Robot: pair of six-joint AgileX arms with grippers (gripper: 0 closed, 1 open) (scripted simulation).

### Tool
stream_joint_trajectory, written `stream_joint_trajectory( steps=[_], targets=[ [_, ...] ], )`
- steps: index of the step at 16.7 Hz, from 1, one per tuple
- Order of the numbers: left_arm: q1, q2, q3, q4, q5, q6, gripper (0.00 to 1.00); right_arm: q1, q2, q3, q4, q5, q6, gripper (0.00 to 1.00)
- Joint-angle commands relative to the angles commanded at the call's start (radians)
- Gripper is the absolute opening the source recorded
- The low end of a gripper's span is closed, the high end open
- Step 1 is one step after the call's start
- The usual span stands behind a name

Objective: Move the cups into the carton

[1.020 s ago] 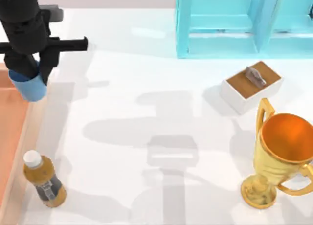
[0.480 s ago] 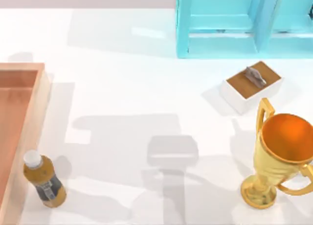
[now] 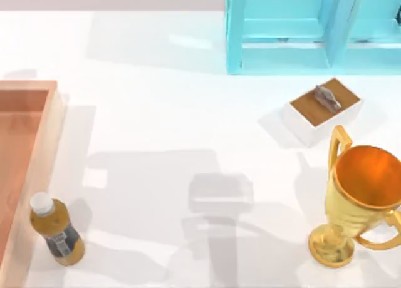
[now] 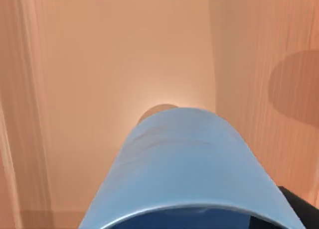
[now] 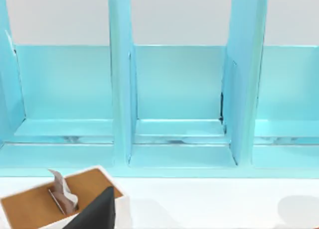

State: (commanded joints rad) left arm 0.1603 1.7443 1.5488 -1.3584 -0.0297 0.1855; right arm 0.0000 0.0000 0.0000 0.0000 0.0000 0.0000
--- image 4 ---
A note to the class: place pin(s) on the light blue cup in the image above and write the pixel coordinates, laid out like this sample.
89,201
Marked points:
179,164

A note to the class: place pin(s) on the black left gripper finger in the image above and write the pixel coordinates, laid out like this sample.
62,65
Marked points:
301,211

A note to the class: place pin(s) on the salmon-coloured shallow box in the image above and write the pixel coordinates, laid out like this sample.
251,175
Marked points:
99,89

